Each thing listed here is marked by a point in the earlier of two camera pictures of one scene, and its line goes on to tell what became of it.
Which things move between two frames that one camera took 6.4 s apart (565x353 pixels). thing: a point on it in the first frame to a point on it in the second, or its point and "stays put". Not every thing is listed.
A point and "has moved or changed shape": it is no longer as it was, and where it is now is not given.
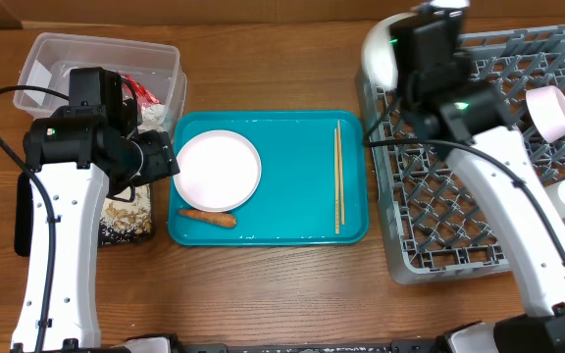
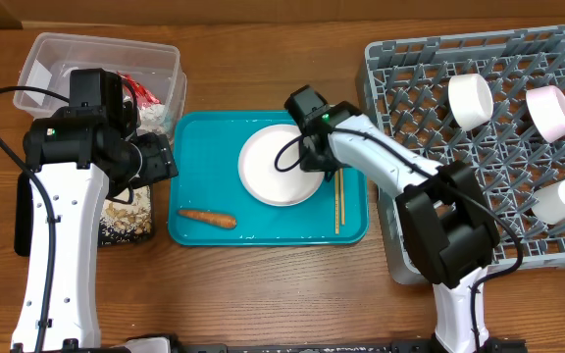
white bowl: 378,56 has moved or changed shape
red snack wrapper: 145,97 stays put
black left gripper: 162,161 stays put
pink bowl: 551,112 stays put
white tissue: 152,118 stays put
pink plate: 219,171 to 270,167
